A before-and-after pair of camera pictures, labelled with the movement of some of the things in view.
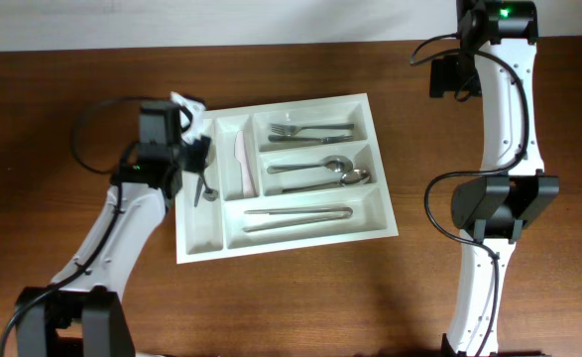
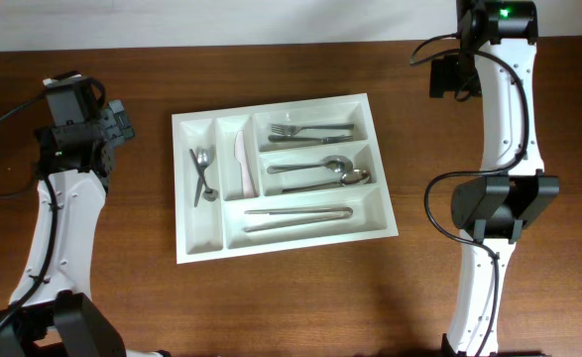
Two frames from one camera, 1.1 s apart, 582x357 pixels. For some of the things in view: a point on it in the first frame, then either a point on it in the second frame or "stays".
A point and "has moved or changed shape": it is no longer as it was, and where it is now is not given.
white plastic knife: (241, 155) stays
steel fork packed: (323, 140) stays
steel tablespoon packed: (337, 163) stays
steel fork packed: (291, 130) stays
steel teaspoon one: (209, 194) has moved or changed shape
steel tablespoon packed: (351, 178) stays
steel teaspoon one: (198, 188) -> (209, 194)
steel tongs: (347, 211) stays
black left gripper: (196, 154) -> (117, 123)
